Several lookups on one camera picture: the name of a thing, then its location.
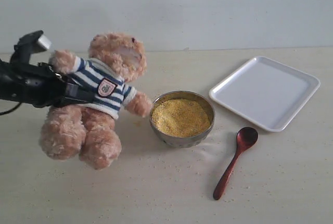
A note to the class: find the dark red wooden spoon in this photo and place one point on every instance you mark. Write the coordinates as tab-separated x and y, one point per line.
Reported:
246	137

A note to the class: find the beige teddy bear striped sweater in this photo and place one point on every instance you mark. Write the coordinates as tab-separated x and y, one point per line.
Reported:
87	130

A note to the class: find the white rectangular plastic tray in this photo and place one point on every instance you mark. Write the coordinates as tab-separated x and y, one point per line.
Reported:
265	92

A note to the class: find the yellow millet grains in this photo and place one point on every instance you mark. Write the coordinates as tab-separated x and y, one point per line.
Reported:
181	118

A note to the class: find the metal bowl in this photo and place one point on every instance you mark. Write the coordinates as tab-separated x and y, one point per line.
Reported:
183	142

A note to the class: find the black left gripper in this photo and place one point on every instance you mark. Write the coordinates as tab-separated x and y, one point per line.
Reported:
40	86

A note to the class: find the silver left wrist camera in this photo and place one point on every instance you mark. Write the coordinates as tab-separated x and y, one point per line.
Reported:
44	44

